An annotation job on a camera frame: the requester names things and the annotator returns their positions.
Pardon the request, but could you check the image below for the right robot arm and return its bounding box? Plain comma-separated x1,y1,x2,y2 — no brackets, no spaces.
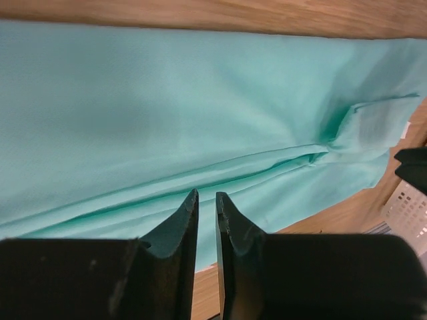
394,147,427,195

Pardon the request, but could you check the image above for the white plastic basket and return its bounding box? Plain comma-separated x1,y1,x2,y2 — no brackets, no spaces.
381,180,426,256

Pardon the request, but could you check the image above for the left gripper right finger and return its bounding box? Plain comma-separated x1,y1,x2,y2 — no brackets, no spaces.
216,192,426,319

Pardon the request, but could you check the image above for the teal t-shirt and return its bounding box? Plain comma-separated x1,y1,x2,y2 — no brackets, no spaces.
1,21,426,269

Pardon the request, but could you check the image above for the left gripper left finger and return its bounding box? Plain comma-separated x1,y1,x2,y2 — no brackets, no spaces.
1,191,199,319

